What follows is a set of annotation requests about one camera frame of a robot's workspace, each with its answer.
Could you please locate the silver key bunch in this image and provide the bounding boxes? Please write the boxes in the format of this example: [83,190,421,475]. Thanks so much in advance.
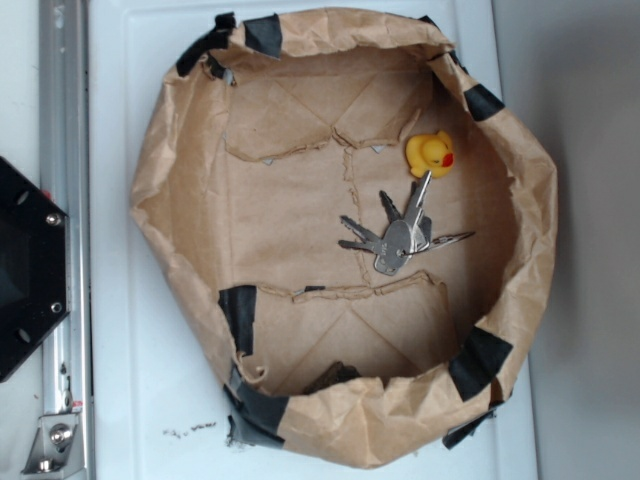
[338,170,474,276]

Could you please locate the brown paper bag bin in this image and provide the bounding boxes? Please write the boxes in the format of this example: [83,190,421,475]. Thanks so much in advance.
[131,8,558,468]

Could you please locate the yellow rubber duck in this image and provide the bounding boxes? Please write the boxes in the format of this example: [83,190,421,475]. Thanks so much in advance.
[405,130,454,178]

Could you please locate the aluminium extrusion rail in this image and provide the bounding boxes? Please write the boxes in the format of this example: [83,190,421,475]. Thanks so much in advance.
[39,1,95,479]

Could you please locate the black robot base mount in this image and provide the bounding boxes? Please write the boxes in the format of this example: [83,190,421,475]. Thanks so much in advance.
[1,159,69,382]

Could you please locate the silver corner bracket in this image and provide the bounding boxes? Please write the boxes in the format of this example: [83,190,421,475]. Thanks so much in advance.
[20,413,84,479]

